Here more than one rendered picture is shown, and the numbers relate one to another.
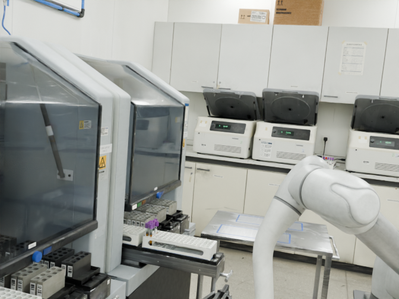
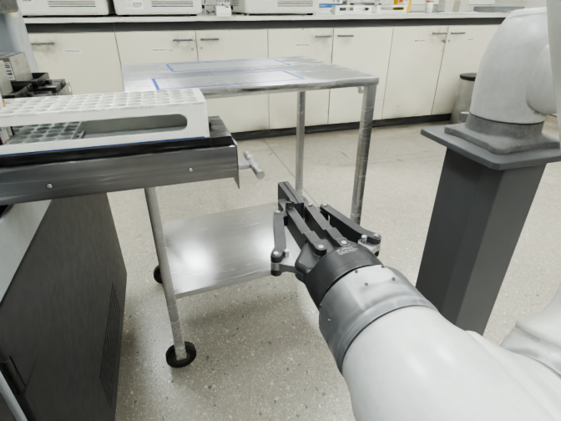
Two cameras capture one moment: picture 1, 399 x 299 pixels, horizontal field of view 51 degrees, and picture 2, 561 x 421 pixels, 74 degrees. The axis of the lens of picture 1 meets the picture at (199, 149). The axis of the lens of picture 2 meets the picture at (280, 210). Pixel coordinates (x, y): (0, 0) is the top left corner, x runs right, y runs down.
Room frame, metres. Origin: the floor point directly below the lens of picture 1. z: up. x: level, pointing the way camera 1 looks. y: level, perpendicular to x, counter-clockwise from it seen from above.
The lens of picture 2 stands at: (1.12, 0.13, 0.98)
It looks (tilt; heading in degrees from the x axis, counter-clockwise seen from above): 29 degrees down; 326
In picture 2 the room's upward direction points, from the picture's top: straight up
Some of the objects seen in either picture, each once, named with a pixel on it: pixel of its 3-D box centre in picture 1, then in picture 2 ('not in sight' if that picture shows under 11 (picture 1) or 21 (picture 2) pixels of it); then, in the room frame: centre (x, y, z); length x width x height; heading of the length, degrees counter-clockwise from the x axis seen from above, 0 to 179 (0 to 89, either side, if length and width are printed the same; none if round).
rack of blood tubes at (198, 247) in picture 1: (179, 245); (97, 123); (1.69, 0.05, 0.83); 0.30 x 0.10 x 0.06; 73
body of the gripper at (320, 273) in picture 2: not in sight; (338, 270); (1.34, -0.09, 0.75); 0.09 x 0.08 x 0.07; 163
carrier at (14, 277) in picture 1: (26, 278); not in sight; (1.25, 0.50, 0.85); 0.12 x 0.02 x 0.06; 163
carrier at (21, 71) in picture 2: (171, 208); (17, 68); (2.19, 0.12, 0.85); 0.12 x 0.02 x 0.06; 162
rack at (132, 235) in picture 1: (111, 232); not in sight; (1.78, 0.35, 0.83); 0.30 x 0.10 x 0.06; 73
